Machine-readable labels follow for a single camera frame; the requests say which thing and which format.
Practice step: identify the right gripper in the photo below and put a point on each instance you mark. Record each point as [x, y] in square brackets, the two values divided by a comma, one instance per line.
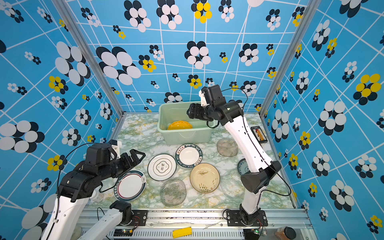
[196, 112]

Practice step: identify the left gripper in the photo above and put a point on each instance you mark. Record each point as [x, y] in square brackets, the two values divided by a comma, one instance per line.
[130, 162]

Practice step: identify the yellow polka dot plate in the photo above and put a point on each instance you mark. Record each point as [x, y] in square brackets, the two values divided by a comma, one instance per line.
[179, 125]

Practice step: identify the large white red-rimmed plate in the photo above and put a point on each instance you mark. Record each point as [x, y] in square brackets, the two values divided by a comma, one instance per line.
[130, 186]

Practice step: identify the white teal lettered plate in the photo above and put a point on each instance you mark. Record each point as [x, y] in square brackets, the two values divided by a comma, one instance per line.
[188, 156]

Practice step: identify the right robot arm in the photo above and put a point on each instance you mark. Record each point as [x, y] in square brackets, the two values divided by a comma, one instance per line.
[230, 115]

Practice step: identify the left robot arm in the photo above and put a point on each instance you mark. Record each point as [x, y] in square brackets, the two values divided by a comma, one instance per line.
[103, 161]

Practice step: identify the mint green plastic bin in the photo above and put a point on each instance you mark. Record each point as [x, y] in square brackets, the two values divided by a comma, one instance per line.
[172, 112]

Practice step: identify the small white green-rimmed plate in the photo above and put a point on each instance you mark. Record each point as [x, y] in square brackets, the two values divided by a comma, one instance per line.
[162, 167]

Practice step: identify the clear glass plate back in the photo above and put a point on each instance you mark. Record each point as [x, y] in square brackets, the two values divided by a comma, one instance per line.
[227, 147]

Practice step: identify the clear glass plate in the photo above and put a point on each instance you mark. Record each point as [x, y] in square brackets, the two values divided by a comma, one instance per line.
[173, 192]
[232, 186]
[227, 147]

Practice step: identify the clear glass plate front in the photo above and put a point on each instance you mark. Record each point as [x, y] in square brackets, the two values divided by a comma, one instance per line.
[173, 192]

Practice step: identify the beige ceramic plate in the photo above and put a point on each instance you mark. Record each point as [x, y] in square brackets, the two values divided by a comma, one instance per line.
[205, 178]

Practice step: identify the blue patterned plate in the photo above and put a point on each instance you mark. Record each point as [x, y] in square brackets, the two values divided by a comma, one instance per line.
[242, 167]

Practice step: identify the clear glass plate right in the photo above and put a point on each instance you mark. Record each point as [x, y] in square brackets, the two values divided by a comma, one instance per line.
[232, 186]

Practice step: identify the yellow plastic block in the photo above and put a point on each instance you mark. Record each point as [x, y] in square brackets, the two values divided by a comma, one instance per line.
[182, 232]

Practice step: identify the brown jar black lid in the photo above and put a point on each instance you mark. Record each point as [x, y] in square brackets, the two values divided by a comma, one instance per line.
[285, 233]

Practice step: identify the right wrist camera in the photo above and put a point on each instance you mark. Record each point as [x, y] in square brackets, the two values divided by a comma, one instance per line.
[204, 95]

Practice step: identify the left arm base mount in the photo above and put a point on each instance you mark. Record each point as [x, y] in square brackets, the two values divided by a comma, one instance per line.
[136, 218]

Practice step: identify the aluminium front rail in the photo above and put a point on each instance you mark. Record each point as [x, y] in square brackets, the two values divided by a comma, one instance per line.
[206, 224]

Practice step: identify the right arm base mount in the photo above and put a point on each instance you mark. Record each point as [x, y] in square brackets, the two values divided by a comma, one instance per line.
[238, 218]

